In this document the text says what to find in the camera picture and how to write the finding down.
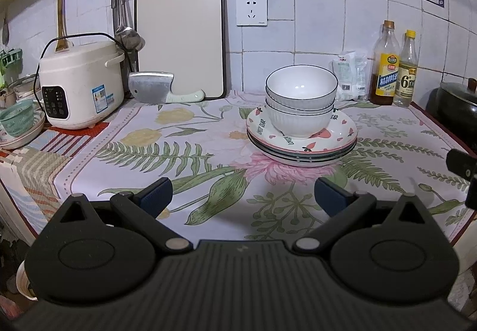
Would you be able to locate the white plate under basket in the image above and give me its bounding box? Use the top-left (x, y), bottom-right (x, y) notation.
top-left (0, 109), bottom-right (47, 150)

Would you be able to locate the pink bunny print plate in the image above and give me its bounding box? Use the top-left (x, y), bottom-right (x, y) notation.
top-left (246, 106), bottom-right (358, 156)

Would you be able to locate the green rimmed plate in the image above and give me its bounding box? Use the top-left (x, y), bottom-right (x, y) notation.
top-left (247, 132), bottom-right (357, 163)
top-left (249, 137), bottom-right (354, 168)

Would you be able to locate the green plastic rack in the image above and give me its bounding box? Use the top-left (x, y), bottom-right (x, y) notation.
top-left (0, 48), bottom-right (23, 74)

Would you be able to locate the cream rice cooker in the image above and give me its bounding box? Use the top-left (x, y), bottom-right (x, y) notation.
top-left (38, 41), bottom-right (126, 130)

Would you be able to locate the red striped cloth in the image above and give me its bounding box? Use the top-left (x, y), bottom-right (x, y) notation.
top-left (0, 122), bottom-right (109, 242)

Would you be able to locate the floral tablecloth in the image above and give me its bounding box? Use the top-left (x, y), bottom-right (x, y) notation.
top-left (56, 89), bottom-right (477, 246)

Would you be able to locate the black cooking pot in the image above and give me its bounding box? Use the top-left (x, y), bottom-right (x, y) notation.
top-left (425, 78), bottom-right (477, 153)

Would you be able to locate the steel cleaver with cream handle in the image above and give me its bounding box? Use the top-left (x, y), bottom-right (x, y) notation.
top-left (128, 71), bottom-right (206, 105)

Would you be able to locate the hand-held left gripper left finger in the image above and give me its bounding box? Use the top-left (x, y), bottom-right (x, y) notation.
top-left (60, 177), bottom-right (194, 253)

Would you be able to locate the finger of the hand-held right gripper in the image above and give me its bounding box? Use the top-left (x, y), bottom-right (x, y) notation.
top-left (446, 148), bottom-right (477, 180)

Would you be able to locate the white cutting board black rim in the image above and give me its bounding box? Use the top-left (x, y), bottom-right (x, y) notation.
top-left (133, 0), bottom-right (228, 101)

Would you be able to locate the white bowl with dark rim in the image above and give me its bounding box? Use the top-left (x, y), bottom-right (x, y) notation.
top-left (265, 65), bottom-right (339, 110)
top-left (265, 96), bottom-right (335, 116)

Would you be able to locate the black rice cooker cord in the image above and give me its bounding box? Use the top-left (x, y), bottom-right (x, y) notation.
top-left (33, 35), bottom-right (135, 119)

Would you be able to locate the plastic bag of white packets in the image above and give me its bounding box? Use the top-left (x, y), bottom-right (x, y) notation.
top-left (330, 51), bottom-right (373, 101)

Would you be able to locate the green plastic basket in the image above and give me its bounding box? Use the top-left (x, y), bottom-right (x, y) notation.
top-left (0, 99), bottom-right (35, 138)

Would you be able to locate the brown oil bottle yellow label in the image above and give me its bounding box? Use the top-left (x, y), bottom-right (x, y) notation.
top-left (369, 20), bottom-right (400, 106)

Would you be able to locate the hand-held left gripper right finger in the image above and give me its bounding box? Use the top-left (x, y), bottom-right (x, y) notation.
top-left (292, 177), bottom-right (433, 253)

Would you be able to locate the wooden spatula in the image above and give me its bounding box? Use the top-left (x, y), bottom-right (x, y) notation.
top-left (55, 0), bottom-right (73, 53)

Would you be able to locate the glass lid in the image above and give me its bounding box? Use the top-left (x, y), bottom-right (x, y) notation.
top-left (7, 74), bottom-right (40, 100)

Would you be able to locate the white wall socket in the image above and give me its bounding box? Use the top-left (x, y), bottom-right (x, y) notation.
top-left (236, 0), bottom-right (268, 27)

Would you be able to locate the hanging metal ladle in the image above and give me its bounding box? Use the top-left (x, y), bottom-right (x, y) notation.
top-left (112, 0), bottom-right (146, 52)

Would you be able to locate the white ribbed bowl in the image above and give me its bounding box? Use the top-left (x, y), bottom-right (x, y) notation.
top-left (264, 103), bottom-right (335, 138)

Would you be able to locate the clear vinegar bottle yellow cap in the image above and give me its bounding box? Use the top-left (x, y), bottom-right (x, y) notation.
top-left (392, 30), bottom-right (418, 109)

